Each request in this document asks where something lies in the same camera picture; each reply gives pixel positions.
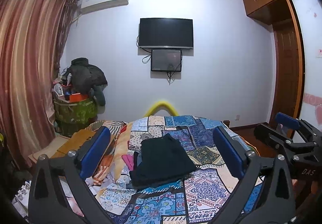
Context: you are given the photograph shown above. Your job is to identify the brown wooden wardrobe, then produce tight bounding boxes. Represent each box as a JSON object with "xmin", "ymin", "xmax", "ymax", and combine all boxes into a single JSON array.
[{"xmin": 243, "ymin": 0, "xmax": 304, "ymax": 129}]

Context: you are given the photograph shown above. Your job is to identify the dark teal knit pants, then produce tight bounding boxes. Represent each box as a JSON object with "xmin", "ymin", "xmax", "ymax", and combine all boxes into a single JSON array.
[{"xmin": 129, "ymin": 134, "xmax": 196, "ymax": 189}]

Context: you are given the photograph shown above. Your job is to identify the black wall television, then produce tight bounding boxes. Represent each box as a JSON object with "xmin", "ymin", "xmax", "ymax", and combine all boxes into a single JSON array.
[{"xmin": 137, "ymin": 18, "xmax": 194, "ymax": 49}]

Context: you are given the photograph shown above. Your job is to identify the pink cloth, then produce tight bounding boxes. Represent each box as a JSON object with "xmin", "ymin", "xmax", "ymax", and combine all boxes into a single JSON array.
[{"xmin": 121, "ymin": 154, "xmax": 135, "ymax": 171}]

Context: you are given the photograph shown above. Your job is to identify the small black wall monitor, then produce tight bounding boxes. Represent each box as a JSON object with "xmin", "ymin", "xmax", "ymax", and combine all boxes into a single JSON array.
[{"xmin": 151, "ymin": 49, "xmax": 182, "ymax": 72}]

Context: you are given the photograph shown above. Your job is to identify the blue patchwork bedspread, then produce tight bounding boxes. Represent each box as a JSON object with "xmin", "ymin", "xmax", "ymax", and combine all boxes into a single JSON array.
[{"xmin": 88, "ymin": 115, "xmax": 251, "ymax": 223}]

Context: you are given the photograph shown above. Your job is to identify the yellow curved pillow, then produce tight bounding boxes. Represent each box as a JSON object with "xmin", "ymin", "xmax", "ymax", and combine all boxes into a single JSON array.
[{"xmin": 144, "ymin": 100, "xmax": 179, "ymax": 117}]

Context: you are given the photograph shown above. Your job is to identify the dark grey jacket pile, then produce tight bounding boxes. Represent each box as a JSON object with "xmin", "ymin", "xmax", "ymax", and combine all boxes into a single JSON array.
[{"xmin": 62, "ymin": 57, "xmax": 108, "ymax": 106}]

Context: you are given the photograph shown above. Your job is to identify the pink striped curtain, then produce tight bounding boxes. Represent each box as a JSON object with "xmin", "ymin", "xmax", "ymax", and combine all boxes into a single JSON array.
[{"xmin": 1, "ymin": 0, "xmax": 77, "ymax": 169}]

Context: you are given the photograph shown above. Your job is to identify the green fabric storage bag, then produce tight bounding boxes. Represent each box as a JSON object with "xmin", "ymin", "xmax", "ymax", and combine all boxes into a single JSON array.
[{"xmin": 54, "ymin": 99, "xmax": 98, "ymax": 137}]

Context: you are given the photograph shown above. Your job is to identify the wooden lap desk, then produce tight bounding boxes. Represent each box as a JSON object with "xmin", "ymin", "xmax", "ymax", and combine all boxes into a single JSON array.
[{"xmin": 28, "ymin": 127, "xmax": 116, "ymax": 164}]

